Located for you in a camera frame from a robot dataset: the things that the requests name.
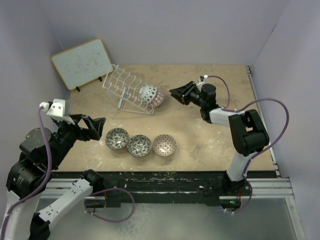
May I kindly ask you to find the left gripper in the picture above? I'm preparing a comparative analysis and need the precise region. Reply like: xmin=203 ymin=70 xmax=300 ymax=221
xmin=48 ymin=112 xmax=105 ymax=168

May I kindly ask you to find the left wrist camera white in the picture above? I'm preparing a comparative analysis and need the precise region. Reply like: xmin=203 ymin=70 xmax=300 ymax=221
xmin=39 ymin=98 xmax=71 ymax=117

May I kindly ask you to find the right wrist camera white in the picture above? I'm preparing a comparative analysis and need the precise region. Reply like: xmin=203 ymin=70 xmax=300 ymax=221
xmin=196 ymin=74 xmax=208 ymax=87

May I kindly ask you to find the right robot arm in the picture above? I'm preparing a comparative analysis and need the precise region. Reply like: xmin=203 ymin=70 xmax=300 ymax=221
xmin=169 ymin=81 xmax=270 ymax=196

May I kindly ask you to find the white wire dish rack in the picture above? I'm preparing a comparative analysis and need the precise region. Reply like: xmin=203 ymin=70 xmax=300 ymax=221
xmin=102 ymin=64 xmax=155 ymax=115

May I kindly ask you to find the yellow framed whiteboard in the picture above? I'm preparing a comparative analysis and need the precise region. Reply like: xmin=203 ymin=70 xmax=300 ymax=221
xmin=50 ymin=38 xmax=114 ymax=91

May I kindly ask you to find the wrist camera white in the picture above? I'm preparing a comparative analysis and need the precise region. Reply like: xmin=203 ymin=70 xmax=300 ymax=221
xmin=39 ymin=98 xmax=71 ymax=117
xmin=196 ymin=74 xmax=208 ymax=87

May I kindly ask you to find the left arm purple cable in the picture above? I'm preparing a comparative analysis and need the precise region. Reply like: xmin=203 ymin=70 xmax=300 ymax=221
xmin=1 ymin=107 xmax=53 ymax=236

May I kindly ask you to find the red patterned bowl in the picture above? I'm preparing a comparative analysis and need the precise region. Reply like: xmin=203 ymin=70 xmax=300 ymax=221
xmin=148 ymin=90 xmax=165 ymax=108

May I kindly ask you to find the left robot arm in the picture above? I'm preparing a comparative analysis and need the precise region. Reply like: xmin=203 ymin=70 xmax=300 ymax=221
xmin=0 ymin=114 xmax=106 ymax=240

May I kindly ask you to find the grey leaf bowl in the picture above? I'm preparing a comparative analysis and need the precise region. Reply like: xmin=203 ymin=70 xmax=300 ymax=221
xmin=127 ymin=134 xmax=152 ymax=158
xmin=105 ymin=127 xmax=129 ymax=150

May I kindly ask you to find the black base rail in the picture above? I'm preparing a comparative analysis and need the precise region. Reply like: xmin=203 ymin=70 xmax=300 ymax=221
xmin=58 ymin=170 xmax=253 ymax=208

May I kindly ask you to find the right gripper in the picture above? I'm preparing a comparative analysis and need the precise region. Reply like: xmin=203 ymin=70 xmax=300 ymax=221
xmin=169 ymin=81 xmax=206 ymax=109

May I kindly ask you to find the brown patterned bowl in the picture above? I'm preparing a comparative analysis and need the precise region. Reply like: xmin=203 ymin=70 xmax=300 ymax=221
xmin=152 ymin=134 xmax=177 ymax=157

